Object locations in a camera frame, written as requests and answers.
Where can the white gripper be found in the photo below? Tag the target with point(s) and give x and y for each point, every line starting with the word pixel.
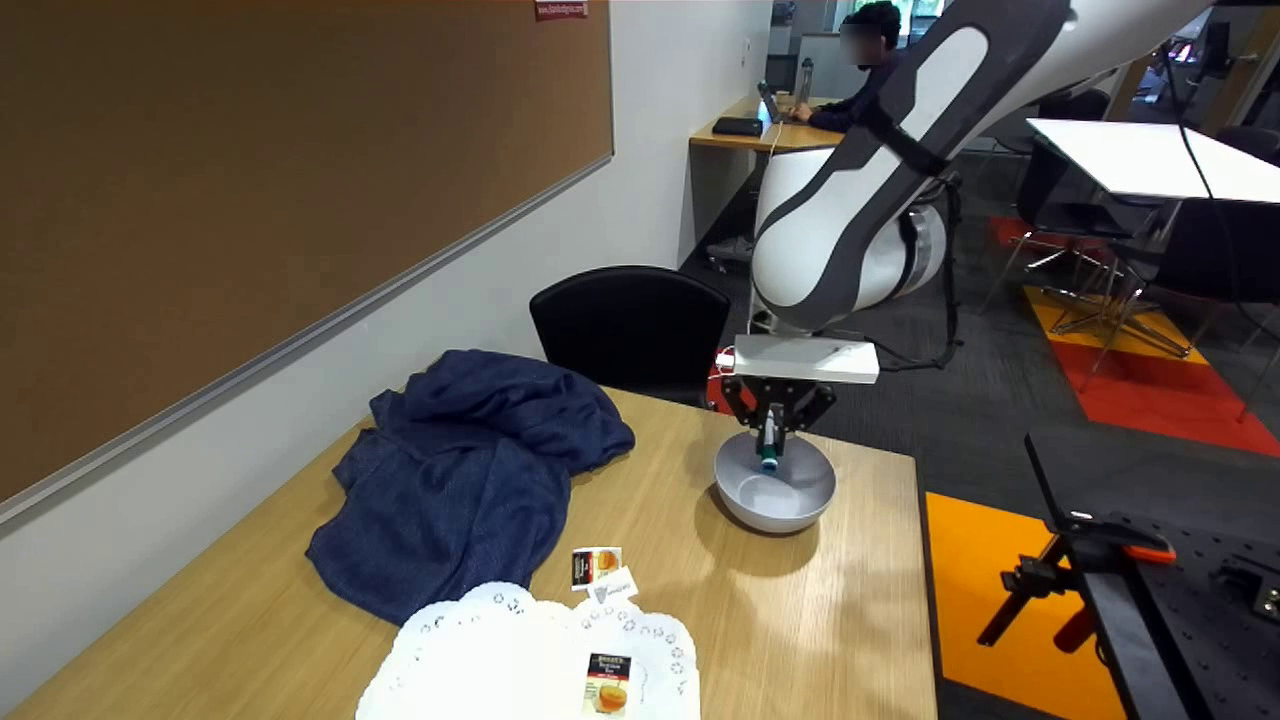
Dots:
pixel 802 363

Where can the green marker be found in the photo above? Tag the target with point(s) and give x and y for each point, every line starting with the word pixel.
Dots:
pixel 768 451

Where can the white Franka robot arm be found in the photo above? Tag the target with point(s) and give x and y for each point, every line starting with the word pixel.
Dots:
pixel 854 225

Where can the grey bowl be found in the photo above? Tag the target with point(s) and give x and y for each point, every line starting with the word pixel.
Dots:
pixel 787 503

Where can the black padded chair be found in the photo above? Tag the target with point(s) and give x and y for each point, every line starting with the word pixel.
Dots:
pixel 622 327

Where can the small white card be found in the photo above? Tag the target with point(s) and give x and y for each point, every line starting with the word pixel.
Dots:
pixel 616 587

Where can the small snack packet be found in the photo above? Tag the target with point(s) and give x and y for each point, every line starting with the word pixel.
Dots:
pixel 595 564

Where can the wooden desk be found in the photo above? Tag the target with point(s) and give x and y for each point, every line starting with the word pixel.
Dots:
pixel 760 143

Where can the flat black desk box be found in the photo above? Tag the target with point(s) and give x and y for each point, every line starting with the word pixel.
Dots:
pixel 738 124

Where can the small dark picture card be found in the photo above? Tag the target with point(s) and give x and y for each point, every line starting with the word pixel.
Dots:
pixel 609 665

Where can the small orange picture card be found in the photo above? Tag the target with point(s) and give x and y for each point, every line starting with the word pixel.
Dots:
pixel 614 697

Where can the navy blue cloth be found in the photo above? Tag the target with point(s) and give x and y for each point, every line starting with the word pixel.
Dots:
pixel 455 494

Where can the seated person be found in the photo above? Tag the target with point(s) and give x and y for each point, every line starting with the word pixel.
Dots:
pixel 873 64

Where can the white paper doily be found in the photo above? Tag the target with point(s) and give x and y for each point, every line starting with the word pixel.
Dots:
pixel 492 662

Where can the white table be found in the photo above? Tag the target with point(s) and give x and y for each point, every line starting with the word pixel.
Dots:
pixel 1132 155

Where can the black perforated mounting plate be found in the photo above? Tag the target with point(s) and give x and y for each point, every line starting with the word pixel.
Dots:
pixel 1202 642

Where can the brown cork board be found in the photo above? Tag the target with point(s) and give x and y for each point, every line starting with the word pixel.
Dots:
pixel 265 162

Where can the metal frame chair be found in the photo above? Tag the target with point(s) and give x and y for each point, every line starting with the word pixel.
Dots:
pixel 1094 284

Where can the red wall sign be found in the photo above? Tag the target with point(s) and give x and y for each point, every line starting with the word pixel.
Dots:
pixel 561 10

